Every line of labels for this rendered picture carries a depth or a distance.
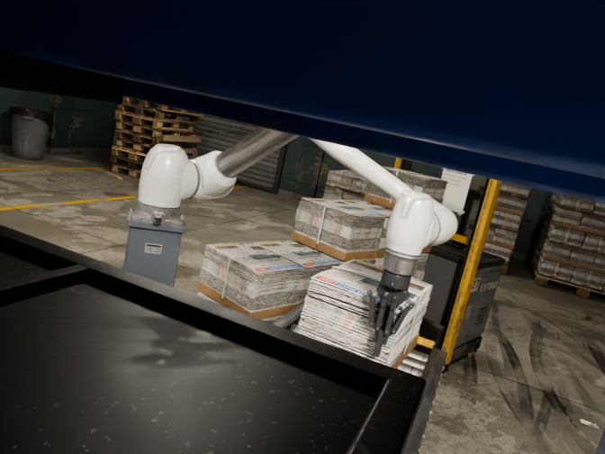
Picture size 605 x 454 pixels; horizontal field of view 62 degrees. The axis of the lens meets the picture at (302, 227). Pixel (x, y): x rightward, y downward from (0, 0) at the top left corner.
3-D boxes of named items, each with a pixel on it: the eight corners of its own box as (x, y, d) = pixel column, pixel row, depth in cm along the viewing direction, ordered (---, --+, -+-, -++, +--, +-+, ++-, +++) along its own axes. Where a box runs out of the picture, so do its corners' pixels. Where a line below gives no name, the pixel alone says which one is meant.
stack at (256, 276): (175, 404, 249) (203, 242, 232) (326, 356, 335) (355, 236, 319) (223, 449, 224) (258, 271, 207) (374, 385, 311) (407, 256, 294)
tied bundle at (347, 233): (289, 239, 275) (298, 197, 270) (324, 237, 296) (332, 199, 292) (343, 262, 250) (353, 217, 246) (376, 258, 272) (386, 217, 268)
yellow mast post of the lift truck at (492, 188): (432, 359, 342) (506, 96, 307) (438, 357, 349) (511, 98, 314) (444, 365, 337) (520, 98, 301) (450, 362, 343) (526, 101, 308)
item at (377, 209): (334, 200, 291) (334, 198, 290) (362, 201, 312) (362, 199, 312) (387, 218, 267) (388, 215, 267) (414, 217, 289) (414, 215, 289)
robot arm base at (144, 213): (130, 222, 176) (131, 207, 175) (132, 208, 196) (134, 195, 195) (183, 230, 181) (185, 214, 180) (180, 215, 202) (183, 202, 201)
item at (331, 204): (300, 198, 270) (300, 196, 270) (333, 200, 291) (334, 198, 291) (354, 217, 246) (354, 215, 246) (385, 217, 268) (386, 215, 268)
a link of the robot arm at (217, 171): (168, 167, 202) (210, 171, 219) (178, 206, 199) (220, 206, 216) (311, 65, 156) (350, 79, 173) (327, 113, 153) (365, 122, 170)
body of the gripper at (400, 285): (416, 273, 135) (407, 305, 136) (384, 264, 137) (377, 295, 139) (410, 279, 128) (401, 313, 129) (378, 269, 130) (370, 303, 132)
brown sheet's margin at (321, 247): (290, 238, 274) (292, 231, 273) (324, 236, 296) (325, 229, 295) (344, 261, 250) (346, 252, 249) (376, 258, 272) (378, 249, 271)
